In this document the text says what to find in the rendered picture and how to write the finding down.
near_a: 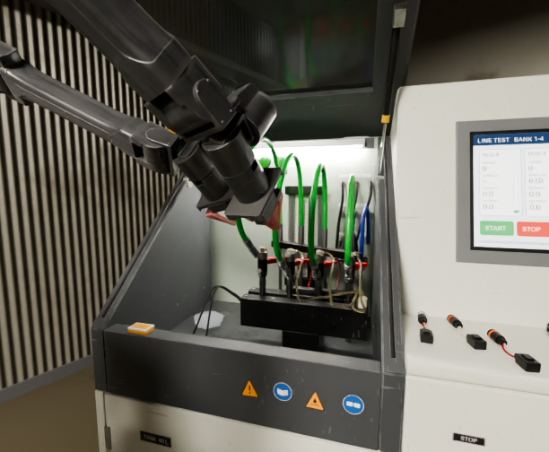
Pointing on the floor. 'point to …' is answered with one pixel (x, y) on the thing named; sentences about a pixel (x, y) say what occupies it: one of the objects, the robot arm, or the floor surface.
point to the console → (507, 433)
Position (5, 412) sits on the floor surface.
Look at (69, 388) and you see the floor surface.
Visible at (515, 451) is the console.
